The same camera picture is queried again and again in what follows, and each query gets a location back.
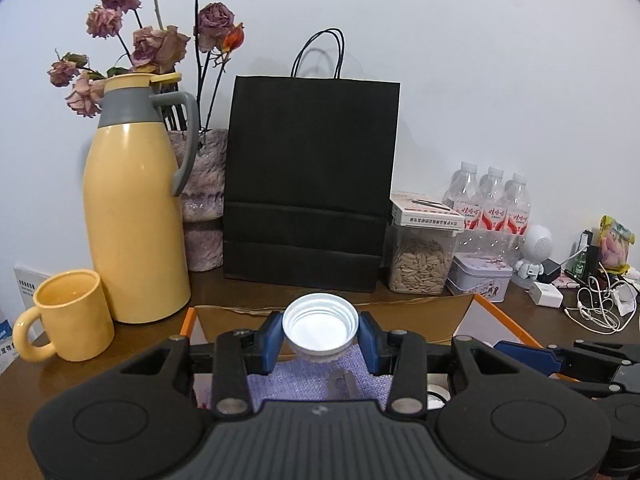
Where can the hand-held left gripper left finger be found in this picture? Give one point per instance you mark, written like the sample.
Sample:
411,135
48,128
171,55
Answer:
272,345

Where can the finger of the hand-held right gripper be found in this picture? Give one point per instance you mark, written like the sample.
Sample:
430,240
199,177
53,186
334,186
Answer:
525,356

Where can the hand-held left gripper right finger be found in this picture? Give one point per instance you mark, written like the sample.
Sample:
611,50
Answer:
369,345

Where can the orange red cardboard box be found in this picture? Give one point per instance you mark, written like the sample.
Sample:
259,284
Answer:
235,330

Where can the purple woven cloth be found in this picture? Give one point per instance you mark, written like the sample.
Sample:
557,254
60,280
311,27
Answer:
300,382

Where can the white ribbed bottle cap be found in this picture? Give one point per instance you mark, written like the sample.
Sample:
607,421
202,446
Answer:
320,330

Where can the white charger plug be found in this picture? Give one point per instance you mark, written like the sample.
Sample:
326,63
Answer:
547,294

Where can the small pink item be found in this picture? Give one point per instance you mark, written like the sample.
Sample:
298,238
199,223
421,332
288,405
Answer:
569,281

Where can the black charger plug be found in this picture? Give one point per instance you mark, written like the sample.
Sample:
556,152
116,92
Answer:
554,270

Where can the silver tin box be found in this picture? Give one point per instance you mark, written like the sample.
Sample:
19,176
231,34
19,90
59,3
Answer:
480,275

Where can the clear seed container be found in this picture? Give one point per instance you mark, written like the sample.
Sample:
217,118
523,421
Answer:
420,265

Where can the small green bottle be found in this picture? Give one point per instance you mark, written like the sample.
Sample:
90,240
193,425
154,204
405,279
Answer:
579,265

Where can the white robot speaker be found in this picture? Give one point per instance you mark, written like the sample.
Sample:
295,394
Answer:
537,242

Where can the black clip stand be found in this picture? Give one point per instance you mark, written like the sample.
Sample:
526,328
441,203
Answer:
589,247

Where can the yellow snack packet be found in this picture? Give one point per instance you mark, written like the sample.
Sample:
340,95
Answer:
615,245

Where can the white printed carton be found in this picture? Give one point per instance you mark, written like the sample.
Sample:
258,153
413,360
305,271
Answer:
425,210

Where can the pink fuzzy vase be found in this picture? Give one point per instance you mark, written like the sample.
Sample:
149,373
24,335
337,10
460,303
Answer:
205,200

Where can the black paper bag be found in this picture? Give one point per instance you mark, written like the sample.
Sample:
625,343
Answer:
310,175

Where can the yellow thermos jug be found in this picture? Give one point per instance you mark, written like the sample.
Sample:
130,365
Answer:
135,220

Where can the yellow mug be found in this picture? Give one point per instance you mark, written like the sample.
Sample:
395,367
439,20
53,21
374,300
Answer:
75,320

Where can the white panel board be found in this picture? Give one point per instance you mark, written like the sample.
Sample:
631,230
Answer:
30,280

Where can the dried pink roses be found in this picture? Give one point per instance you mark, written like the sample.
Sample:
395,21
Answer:
160,47

